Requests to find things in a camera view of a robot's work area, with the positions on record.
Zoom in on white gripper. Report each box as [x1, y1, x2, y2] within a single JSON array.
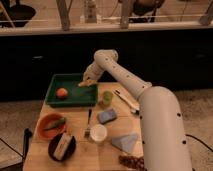
[[83, 62, 104, 81]]

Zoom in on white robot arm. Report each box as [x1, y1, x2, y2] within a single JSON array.
[[83, 50, 192, 171]]

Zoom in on green plastic tray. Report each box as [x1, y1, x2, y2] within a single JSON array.
[[45, 73, 98, 107]]

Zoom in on green plastic cup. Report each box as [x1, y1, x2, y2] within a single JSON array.
[[102, 91, 113, 107]]

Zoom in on orange fruit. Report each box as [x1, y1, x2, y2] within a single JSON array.
[[56, 87, 68, 99]]

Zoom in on blue sponge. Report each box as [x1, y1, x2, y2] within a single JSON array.
[[97, 109, 117, 124]]

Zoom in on green vegetable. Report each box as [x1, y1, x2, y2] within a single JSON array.
[[43, 117, 66, 131]]

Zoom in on white cup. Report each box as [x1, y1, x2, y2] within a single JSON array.
[[90, 124, 107, 143]]

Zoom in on orange bowl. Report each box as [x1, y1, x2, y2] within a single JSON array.
[[37, 113, 66, 140]]

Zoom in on white box in bowl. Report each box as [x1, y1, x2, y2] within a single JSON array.
[[53, 133, 72, 160]]

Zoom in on black bowl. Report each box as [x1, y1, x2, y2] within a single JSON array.
[[48, 133, 76, 162]]

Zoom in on blue folded cloth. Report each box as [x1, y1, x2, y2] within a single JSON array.
[[111, 133, 138, 154]]

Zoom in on brown grape bunch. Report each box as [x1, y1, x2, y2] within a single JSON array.
[[118, 155, 144, 171]]

